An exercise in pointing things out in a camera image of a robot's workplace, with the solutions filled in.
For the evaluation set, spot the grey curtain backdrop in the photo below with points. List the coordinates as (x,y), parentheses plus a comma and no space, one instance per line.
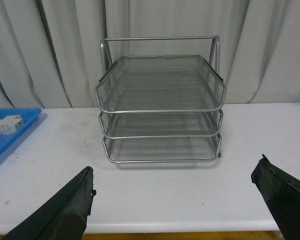
(50,54)

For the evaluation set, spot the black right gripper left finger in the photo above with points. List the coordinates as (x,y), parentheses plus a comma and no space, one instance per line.
(64,216)

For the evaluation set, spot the white circuit breaker block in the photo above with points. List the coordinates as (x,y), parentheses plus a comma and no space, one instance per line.
(10,124)

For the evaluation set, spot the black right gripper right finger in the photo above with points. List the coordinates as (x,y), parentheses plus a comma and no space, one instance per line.
(281,193)

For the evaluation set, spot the blue plastic bin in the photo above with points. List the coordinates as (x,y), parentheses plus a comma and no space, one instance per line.
(29,116)

